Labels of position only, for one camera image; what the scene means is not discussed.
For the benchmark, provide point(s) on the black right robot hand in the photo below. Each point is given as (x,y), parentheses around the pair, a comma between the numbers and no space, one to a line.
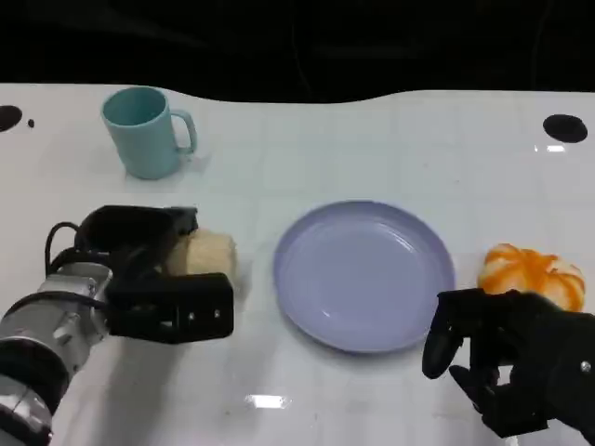
(544,353)

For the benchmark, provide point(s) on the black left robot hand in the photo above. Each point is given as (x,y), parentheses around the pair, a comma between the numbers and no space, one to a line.
(130,232)

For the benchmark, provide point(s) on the orange and white bread roll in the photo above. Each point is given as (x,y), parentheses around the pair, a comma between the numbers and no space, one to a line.
(530,274)

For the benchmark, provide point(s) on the pale green mug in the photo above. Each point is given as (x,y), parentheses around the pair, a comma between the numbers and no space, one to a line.
(144,144)

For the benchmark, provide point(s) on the lilac plate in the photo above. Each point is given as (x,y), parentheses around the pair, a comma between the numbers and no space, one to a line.
(358,279)

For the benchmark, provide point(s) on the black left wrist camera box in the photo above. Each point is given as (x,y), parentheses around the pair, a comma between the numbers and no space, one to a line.
(195,306)

